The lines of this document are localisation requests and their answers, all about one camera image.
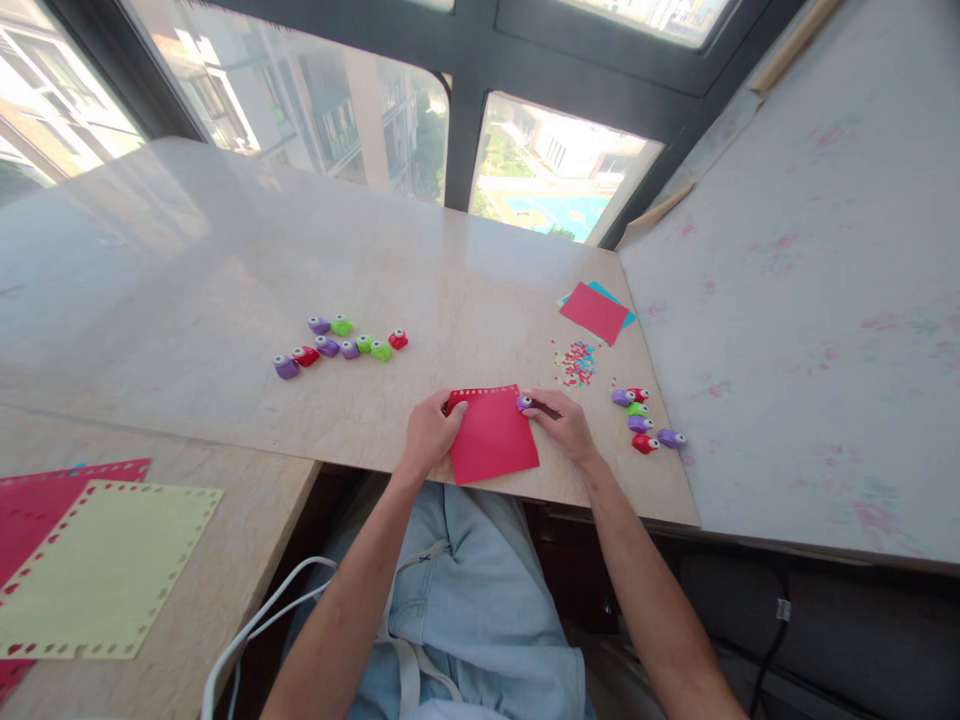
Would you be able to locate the person's left hand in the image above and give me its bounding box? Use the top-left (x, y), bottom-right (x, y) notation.
top-left (404, 388), bottom-right (471, 477)

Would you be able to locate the person's right hand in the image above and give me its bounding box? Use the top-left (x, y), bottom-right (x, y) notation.
top-left (520, 387), bottom-right (606, 472)

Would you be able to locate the red paper sheet punched edge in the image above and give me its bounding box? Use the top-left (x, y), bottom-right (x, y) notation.
top-left (441, 383), bottom-right (542, 487)

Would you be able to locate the pile of paper confetti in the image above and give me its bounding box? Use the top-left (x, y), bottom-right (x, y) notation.
top-left (549, 337), bottom-right (619, 391)

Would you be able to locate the cluster of colourful craft punches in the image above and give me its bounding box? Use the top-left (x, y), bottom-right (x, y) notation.
top-left (271, 313), bottom-right (411, 382)
top-left (610, 386), bottom-right (688, 457)

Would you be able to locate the plain red paper sheet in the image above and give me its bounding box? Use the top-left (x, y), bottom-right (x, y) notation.
top-left (559, 281), bottom-right (631, 348)

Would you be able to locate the blue paper sheet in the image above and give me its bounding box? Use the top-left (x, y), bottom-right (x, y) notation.
top-left (584, 281), bottom-right (638, 330)

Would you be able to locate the person's body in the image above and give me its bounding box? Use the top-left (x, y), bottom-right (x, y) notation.
top-left (287, 479), bottom-right (598, 720)

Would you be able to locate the beige wooden strip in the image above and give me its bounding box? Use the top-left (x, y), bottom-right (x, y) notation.
top-left (625, 182), bottom-right (697, 229)
top-left (749, 0), bottom-right (845, 97)

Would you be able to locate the white floral cover sheet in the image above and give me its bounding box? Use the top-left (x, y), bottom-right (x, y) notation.
top-left (617, 0), bottom-right (960, 577)

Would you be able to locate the dark framed window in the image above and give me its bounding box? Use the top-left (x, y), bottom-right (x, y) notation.
top-left (0, 0), bottom-right (830, 251)

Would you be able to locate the yellow paper sheet punched border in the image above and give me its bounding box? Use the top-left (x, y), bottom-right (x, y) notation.
top-left (0, 479), bottom-right (225, 662)

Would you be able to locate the magenta paper sheet punched border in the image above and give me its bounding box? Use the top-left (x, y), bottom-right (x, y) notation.
top-left (0, 458), bottom-right (152, 592)

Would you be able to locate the black cable with white label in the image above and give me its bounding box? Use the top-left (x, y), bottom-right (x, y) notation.
top-left (748, 567), bottom-right (795, 720)

